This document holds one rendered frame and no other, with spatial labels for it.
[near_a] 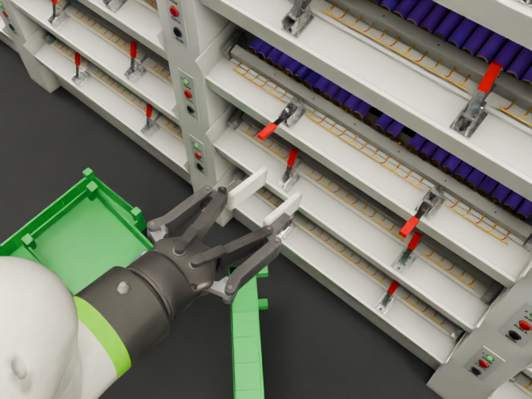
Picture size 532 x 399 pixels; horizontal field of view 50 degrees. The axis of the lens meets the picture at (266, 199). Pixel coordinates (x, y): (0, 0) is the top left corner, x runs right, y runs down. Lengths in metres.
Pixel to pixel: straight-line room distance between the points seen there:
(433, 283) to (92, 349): 0.66
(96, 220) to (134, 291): 0.85
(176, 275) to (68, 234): 0.83
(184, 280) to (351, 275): 0.68
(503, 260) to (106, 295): 0.56
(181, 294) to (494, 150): 0.40
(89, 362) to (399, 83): 0.49
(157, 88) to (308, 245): 0.47
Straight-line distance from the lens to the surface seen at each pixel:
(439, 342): 1.23
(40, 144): 1.74
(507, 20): 0.62
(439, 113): 0.75
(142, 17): 1.16
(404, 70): 0.78
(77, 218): 1.43
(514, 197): 0.90
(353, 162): 0.92
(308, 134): 0.95
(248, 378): 1.12
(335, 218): 1.09
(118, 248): 1.42
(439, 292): 1.06
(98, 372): 0.57
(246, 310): 1.16
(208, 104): 1.10
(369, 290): 1.24
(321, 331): 1.36
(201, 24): 0.97
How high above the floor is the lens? 1.28
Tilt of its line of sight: 58 degrees down
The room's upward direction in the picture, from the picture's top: straight up
